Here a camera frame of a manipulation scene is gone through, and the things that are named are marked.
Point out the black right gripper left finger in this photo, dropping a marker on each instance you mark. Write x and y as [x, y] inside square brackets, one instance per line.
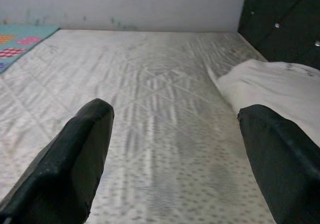
[57, 169]

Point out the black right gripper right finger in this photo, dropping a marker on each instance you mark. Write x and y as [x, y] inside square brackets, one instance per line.
[285, 174]

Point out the white pillow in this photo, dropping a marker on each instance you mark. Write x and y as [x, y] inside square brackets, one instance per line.
[270, 86]

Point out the white quilted mattress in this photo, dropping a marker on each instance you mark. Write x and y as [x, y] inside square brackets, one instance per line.
[150, 84]

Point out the teal heart print sheet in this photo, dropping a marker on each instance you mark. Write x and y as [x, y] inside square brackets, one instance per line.
[25, 34]

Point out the black tufted headboard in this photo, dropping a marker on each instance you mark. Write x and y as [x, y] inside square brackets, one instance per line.
[282, 9]

